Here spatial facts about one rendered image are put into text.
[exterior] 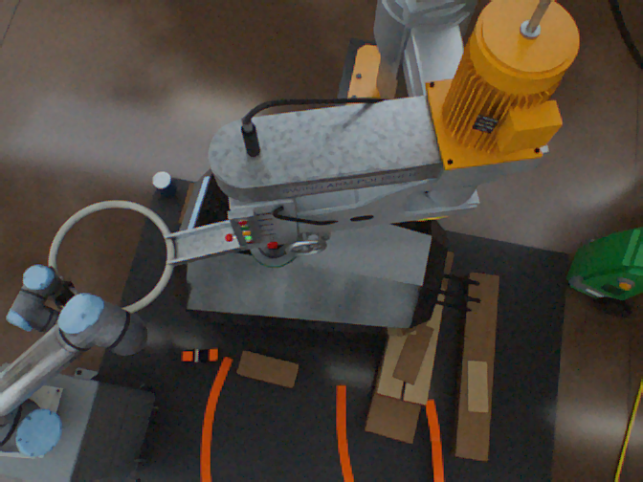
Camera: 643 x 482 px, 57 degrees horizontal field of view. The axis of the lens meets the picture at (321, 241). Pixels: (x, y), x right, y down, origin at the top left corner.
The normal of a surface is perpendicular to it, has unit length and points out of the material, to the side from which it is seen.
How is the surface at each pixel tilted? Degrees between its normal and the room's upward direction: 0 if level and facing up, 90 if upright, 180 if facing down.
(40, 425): 51
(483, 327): 0
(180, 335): 0
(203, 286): 45
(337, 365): 0
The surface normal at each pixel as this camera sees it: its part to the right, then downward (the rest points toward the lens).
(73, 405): 0.00, -0.30
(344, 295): -0.12, 0.44
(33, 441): 0.77, -0.06
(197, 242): -0.26, -0.26
